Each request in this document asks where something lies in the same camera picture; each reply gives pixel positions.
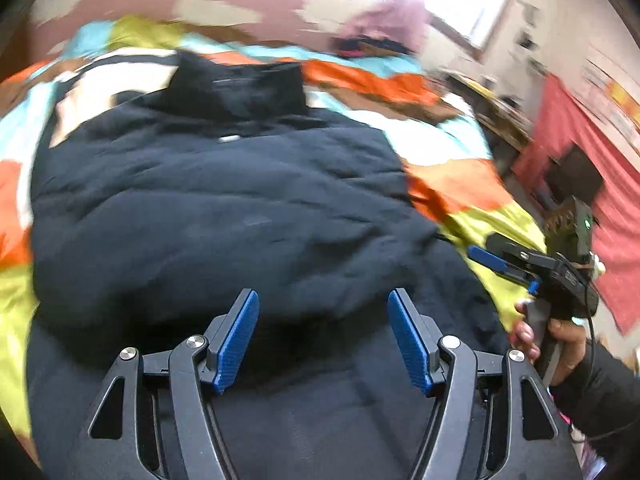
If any colourful printed blanket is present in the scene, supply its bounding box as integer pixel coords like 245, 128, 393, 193
0, 15, 548, 466

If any dark navy padded jacket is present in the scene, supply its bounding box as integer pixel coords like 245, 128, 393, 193
25, 50, 513, 480

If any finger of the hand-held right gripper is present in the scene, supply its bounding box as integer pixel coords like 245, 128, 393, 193
467, 232, 556, 287

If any person's right forearm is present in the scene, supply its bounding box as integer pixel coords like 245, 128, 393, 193
550, 339, 640, 457

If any pink cloth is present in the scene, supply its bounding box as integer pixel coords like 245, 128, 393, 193
340, 0, 432, 51

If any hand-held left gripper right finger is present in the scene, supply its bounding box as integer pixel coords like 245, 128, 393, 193
387, 288, 583, 480

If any wall poster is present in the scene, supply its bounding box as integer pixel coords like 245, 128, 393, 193
580, 52, 640, 138

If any red hanging cloth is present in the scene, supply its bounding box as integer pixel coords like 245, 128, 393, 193
512, 72, 640, 335

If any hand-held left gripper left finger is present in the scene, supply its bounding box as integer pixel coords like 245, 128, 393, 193
65, 288, 261, 480

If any dark clothes pile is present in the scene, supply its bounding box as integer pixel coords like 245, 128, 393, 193
332, 34, 416, 60

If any black screen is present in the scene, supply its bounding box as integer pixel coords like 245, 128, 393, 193
546, 141, 605, 207

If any person's right hand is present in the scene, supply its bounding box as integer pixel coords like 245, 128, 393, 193
509, 299, 593, 387

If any cluttered wooden table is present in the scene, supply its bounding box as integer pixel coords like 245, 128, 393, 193
442, 71, 533, 153

